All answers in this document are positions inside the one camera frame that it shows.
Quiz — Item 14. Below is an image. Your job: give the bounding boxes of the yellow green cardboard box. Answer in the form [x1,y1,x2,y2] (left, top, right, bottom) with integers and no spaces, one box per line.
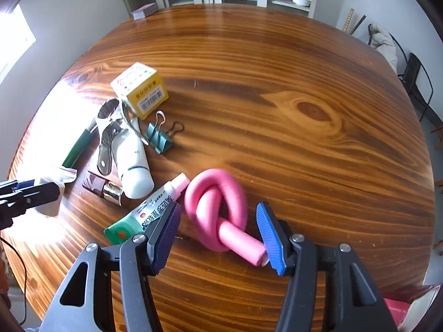
[110,62,169,119]

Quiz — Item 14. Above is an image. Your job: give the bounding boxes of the small box at table edge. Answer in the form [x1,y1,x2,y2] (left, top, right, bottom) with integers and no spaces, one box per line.
[132,2,158,19]

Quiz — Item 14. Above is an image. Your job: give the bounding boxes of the black cable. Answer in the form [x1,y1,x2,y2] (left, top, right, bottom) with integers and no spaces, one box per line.
[0,237,28,322]

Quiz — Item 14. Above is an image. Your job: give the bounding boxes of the white cream tube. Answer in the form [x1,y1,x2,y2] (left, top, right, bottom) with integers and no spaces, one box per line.
[112,118,154,199]

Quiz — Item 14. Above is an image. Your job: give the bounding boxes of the wooden stool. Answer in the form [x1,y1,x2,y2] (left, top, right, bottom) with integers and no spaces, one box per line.
[431,118,443,153]

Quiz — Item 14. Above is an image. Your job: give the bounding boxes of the white jacket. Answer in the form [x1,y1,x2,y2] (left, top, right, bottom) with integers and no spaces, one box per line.
[369,24,398,73]

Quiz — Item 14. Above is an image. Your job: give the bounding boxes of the wooden ruler stick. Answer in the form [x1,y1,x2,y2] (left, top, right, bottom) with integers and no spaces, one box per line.
[342,8,355,32]

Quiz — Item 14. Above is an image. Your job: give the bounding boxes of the bagged white gauze roll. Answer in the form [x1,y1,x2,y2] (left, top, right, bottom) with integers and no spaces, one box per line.
[35,166,77,218]

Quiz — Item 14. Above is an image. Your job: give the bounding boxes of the dark stick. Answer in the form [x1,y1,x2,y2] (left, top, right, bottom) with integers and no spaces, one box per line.
[349,15,367,35]

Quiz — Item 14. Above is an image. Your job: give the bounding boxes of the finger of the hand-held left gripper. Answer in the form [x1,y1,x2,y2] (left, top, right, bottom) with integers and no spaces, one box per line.
[0,179,36,191]
[7,183,61,211]

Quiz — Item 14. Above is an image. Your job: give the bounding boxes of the teal binder clip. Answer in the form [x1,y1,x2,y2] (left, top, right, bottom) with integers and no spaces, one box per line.
[147,111,184,154]

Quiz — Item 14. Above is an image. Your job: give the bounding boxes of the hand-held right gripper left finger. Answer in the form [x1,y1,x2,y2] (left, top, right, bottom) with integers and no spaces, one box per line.
[41,202,182,332]

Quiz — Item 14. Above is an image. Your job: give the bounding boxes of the brown lipstick with silver cap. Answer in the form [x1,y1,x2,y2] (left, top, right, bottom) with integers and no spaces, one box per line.
[82,171,124,207]

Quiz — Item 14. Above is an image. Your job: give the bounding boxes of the window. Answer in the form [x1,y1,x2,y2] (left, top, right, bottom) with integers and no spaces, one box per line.
[0,5,37,77]

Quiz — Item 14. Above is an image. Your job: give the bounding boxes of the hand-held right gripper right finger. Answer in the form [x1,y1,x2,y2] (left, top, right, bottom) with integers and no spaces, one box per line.
[256,201,398,332]

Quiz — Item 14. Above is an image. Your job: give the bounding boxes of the small white green ointment tube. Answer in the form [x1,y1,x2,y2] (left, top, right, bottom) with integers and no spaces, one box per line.
[104,173,190,246]

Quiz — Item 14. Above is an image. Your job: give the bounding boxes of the green handled brush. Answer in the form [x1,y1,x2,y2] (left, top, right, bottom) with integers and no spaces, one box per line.
[61,118,99,168]

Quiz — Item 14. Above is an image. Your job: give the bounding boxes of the silver metal clamp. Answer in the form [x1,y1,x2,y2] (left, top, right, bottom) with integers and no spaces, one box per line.
[96,98,150,175]

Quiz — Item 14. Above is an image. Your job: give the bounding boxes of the black metal chair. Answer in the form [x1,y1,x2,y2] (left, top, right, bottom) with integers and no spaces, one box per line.
[403,53,443,125]
[367,22,409,77]

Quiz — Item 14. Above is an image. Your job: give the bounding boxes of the knotted pink foam roller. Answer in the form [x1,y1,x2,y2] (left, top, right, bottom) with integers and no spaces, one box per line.
[184,168,269,267]

